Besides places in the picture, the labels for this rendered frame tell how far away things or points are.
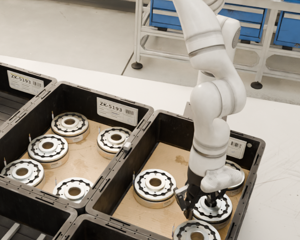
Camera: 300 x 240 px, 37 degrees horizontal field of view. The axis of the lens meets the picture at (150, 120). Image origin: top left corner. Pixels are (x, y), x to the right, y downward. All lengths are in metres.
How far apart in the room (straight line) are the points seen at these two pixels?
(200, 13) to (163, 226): 0.48
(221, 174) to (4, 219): 0.50
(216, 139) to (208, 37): 0.19
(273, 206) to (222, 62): 0.60
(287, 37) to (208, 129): 2.16
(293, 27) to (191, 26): 2.13
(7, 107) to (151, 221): 0.59
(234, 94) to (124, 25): 2.95
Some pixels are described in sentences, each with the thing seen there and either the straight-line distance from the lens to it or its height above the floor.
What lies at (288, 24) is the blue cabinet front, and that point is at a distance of 2.94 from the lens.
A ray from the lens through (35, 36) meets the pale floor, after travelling 3.61.
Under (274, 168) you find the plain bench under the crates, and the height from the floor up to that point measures 0.70.
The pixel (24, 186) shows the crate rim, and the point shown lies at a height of 0.93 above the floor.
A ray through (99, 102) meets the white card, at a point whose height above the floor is 0.90.
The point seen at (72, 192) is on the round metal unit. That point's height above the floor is 0.85.
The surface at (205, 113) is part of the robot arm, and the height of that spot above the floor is 1.16.
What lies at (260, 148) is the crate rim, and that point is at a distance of 1.14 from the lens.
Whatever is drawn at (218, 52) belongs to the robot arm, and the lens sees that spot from 0.84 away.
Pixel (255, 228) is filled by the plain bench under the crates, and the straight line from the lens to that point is 1.27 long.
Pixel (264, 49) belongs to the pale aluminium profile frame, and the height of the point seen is 0.29.
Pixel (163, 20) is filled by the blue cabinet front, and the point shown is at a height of 0.37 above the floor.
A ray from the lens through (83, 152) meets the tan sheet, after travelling 1.23.
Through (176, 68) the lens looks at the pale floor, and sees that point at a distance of 3.20.
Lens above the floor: 1.65
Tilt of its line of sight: 38 degrees down
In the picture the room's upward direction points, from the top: 4 degrees clockwise
